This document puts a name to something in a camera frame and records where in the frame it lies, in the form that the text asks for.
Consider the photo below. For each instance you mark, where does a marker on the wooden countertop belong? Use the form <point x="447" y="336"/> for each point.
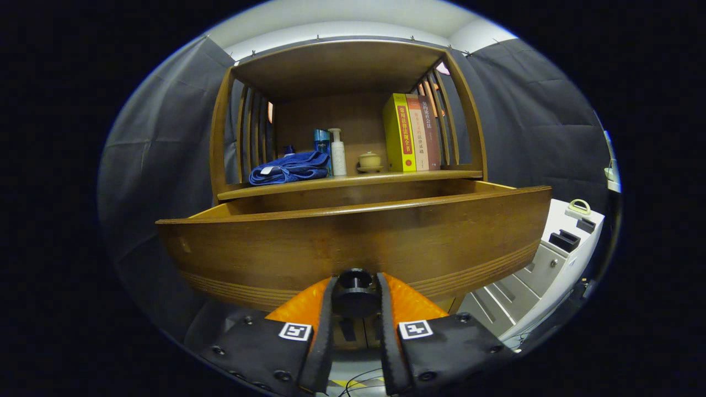
<point x="358" y="184"/>

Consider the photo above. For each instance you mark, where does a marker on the cream orange book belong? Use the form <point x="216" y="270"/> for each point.
<point x="419" y="138"/>

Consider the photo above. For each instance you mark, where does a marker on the blue folded towel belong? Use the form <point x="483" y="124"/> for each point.
<point x="292" y="168"/>

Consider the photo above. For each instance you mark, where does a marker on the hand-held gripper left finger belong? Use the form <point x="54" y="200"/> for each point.
<point x="325" y="342"/>

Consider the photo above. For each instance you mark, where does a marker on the white drawer unit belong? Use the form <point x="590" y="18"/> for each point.
<point x="551" y="259"/>

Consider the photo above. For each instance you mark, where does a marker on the tall blue bottle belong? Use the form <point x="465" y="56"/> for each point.
<point x="322" y="140"/>

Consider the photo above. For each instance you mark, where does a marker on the white pump bottle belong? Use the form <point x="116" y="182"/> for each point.
<point x="338" y="157"/>

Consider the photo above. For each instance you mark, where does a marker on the wooden cabinet door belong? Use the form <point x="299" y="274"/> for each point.
<point x="370" y="341"/>
<point x="341" y="343"/>

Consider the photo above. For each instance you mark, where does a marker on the white device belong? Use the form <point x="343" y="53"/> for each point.
<point x="614" y="184"/>

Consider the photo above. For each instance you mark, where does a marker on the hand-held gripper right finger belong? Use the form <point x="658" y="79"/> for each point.
<point x="389" y="353"/>

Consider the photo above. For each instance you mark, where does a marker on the small black holder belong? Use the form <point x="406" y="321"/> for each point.
<point x="563" y="241"/>
<point x="586" y="225"/>

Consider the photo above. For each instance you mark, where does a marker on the brown book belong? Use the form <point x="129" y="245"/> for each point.
<point x="432" y="132"/>

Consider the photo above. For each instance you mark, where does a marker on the beige lidded teacup with saucer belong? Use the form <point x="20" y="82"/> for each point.
<point x="369" y="161"/>

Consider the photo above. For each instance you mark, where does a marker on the thick yellow book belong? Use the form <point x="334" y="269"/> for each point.
<point x="398" y="132"/>

